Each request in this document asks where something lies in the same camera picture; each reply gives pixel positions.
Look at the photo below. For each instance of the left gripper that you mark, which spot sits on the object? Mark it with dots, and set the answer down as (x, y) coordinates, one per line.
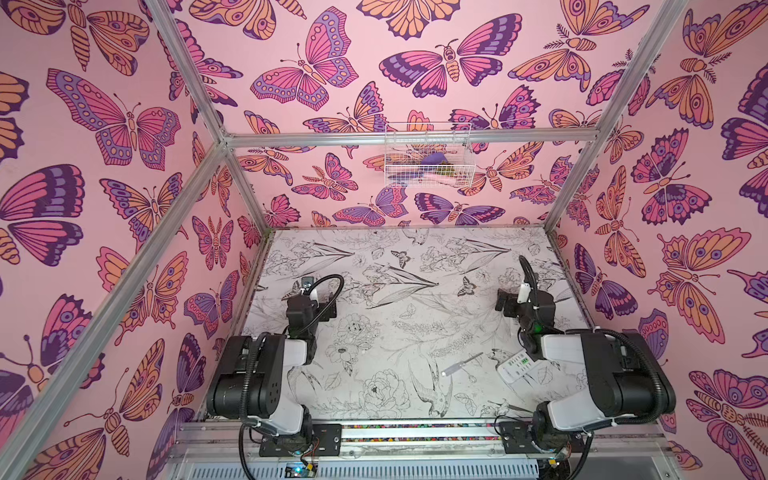
(300, 301)

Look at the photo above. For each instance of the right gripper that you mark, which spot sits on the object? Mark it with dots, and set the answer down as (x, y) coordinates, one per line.
(509, 301)

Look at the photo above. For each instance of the white remote with display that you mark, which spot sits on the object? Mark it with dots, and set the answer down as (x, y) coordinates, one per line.
(515, 367)

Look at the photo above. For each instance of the clear handled screwdriver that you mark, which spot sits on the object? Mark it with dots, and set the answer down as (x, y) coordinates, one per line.
(461, 366)

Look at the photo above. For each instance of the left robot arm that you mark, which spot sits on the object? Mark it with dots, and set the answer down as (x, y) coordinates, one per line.
(248, 383)

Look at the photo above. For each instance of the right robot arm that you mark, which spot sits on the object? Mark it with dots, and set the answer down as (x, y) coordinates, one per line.
(625, 384)

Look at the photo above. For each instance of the purple item in basket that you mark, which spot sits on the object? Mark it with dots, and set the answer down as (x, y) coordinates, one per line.
(433, 160)

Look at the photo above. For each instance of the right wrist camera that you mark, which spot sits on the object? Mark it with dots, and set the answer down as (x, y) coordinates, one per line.
(523, 293)

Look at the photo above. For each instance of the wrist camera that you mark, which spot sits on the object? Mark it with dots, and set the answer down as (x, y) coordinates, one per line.
(523, 293)
(306, 285)

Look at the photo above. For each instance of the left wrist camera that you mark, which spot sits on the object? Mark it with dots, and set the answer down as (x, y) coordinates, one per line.
(306, 285)

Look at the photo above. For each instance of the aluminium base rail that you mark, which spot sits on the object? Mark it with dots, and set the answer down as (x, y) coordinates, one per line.
(377, 440)

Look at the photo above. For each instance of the white vented cable duct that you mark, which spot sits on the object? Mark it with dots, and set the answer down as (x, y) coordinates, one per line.
(400, 469)

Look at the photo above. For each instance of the white wire basket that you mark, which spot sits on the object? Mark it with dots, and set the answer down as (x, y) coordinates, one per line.
(404, 150)

